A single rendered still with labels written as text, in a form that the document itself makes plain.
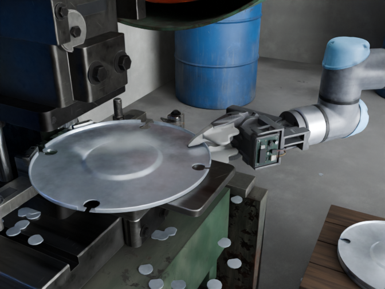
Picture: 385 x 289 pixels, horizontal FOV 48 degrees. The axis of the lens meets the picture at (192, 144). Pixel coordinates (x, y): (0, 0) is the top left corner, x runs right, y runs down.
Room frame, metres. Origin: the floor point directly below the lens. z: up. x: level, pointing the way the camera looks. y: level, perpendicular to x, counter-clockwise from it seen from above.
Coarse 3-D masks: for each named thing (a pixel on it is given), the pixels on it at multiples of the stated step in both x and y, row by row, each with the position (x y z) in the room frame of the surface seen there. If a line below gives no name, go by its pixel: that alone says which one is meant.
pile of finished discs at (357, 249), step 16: (368, 224) 0.96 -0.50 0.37; (384, 224) 0.96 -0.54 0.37; (352, 240) 0.90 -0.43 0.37; (368, 240) 0.90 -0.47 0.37; (384, 240) 0.89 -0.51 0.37; (352, 256) 0.83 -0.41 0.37; (368, 256) 0.83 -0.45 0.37; (384, 256) 0.83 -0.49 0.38; (352, 272) 0.77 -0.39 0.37; (368, 272) 0.78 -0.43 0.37; (384, 272) 0.78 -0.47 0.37; (368, 288) 0.73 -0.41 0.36; (384, 288) 0.73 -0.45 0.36
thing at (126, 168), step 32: (96, 128) 0.72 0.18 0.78; (128, 128) 0.72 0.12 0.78; (160, 128) 0.72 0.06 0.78; (32, 160) 0.60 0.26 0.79; (64, 160) 0.61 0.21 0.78; (96, 160) 0.59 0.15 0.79; (128, 160) 0.59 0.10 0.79; (160, 160) 0.60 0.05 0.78; (192, 160) 0.61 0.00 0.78; (64, 192) 0.51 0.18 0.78; (96, 192) 0.51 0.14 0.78; (128, 192) 0.51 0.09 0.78; (160, 192) 0.51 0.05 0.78
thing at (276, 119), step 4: (228, 108) 0.78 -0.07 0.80; (232, 108) 0.78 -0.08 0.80; (236, 108) 0.78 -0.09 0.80; (240, 108) 0.78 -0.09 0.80; (244, 108) 0.77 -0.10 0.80; (248, 108) 0.77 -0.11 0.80; (228, 112) 0.78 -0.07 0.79; (248, 112) 0.75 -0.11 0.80; (256, 112) 0.75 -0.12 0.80; (260, 112) 0.75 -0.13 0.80; (268, 116) 0.73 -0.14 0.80; (272, 116) 0.73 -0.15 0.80; (276, 116) 0.73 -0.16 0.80; (276, 120) 0.72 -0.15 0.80; (280, 120) 0.73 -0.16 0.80
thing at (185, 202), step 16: (208, 176) 0.56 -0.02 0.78; (224, 176) 0.56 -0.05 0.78; (192, 192) 0.52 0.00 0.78; (208, 192) 0.52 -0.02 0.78; (160, 208) 0.61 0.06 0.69; (176, 208) 0.48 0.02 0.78; (192, 208) 0.48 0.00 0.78; (128, 224) 0.55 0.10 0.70; (144, 224) 0.56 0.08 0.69; (160, 224) 0.60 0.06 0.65; (128, 240) 0.55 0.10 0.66; (144, 240) 0.56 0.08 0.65
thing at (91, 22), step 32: (96, 0) 0.65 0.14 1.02; (96, 32) 0.64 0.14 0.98; (0, 64) 0.61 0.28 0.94; (32, 64) 0.58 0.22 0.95; (64, 64) 0.58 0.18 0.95; (96, 64) 0.59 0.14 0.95; (128, 64) 0.64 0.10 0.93; (32, 96) 0.59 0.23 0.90; (64, 96) 0.57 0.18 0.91; (96, 96) 0.58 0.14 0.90
